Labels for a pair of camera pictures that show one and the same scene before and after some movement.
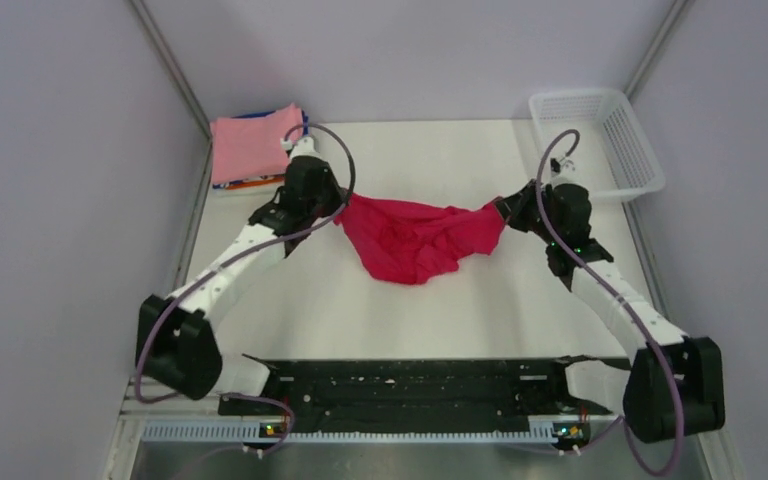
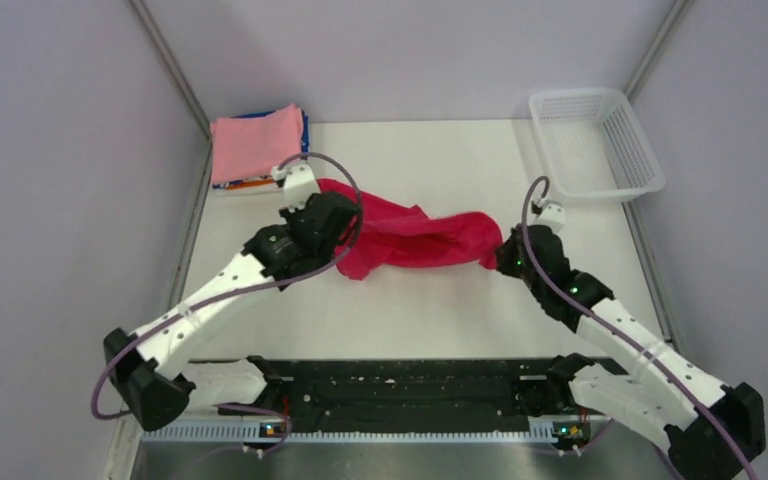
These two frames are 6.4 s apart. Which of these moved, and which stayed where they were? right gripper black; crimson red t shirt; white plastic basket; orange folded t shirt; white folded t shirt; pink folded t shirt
Moved: crimson red t shirt; right gripper black
Stayed: pink folded t shirt; orange folded t shirt; white plastic basket; white folded t shirt
